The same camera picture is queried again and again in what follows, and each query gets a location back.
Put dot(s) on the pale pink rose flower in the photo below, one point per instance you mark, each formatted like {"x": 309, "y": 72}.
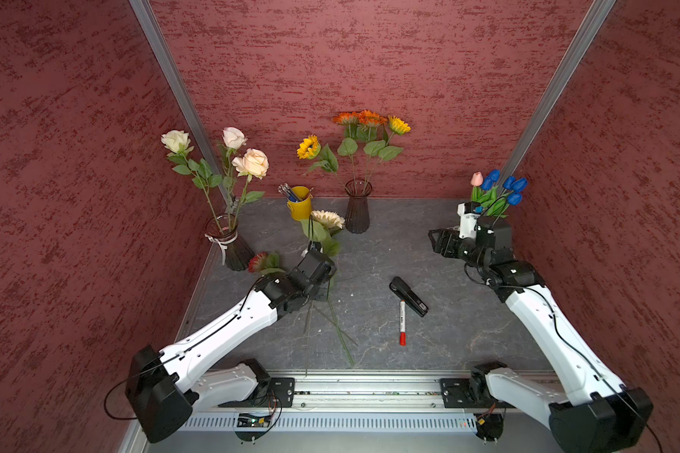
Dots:
{"x": 253, "y": 164}

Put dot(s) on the pens in bucket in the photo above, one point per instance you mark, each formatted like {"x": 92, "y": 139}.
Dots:
{"x": 289, "y": 194}

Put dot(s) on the white rose flower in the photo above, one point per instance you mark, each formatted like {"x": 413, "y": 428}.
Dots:
{"x": 178, "y": 145}

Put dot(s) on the orange gerbera flower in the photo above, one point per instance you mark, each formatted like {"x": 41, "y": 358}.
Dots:
{"x": 349, "y": 121}
{"x": 368, "y": 124}

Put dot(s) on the yellow sunflower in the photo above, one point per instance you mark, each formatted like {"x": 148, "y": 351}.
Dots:
{"x": 395, "y": 127}
{"x": 321, "y": 156}

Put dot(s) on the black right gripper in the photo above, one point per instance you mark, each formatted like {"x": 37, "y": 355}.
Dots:
{"x": 447, "y": 237}

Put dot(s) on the blue tulip flower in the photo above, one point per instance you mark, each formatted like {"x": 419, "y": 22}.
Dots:
{"x": 493, "y": 178}
{"x": 502, "y": 204}
{"x": 484, "y": 197}
{"x": 509, "y": 189}
{"x": 520, "y": 185}

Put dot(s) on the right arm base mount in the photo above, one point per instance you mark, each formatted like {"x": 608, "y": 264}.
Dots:
{"x": 458, "y": 394}

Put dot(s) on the aluminium front rail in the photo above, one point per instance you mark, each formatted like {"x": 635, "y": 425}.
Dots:
{"x": 324, "y": 391}

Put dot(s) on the aluminium corner profile left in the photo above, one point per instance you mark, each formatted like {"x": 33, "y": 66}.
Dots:
{"x": 151, "y": 28}

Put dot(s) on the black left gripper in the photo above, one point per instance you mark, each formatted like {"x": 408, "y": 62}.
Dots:
{"x": 324, "y": 281}

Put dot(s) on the red capped white marker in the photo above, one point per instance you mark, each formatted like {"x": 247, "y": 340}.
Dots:
{"x": 402, "y": 338}

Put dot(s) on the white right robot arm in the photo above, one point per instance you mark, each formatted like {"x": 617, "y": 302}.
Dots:
{"x": 594, "y": 411}

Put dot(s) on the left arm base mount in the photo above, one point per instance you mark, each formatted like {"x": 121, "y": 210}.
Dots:
{"x": 273, "y": 390}

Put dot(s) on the black stapler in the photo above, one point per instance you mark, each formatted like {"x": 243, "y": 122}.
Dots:
{"x": 401, "y": 289}

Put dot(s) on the dark ribbed glass vase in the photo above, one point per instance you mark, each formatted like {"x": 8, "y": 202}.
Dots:
{"x": 357, "y": 218}

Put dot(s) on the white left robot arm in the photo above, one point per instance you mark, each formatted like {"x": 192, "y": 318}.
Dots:
{"x": 164, "y": 387}

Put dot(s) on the red gerbera flower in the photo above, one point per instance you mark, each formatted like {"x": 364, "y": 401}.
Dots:
{"x": 266, "y": 263}

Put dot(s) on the aluminium corner profile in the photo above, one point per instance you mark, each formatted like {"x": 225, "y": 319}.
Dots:
{"x": 583, "y": 38}
{"x": 151, "y": 28}

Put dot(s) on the red glass vase with ribbon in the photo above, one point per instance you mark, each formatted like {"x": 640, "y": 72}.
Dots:
{"x": 235, "y": 251}

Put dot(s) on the aluminium corner profile right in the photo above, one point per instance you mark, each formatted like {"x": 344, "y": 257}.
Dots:
{"x": 583, "y": 38}

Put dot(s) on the pink tulip bud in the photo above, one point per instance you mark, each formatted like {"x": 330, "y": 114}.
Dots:
{"x": 476, "y": 182}

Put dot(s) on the yellow metal pen bucket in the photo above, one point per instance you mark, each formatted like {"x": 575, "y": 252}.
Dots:
{"x": 302, "y": 208}

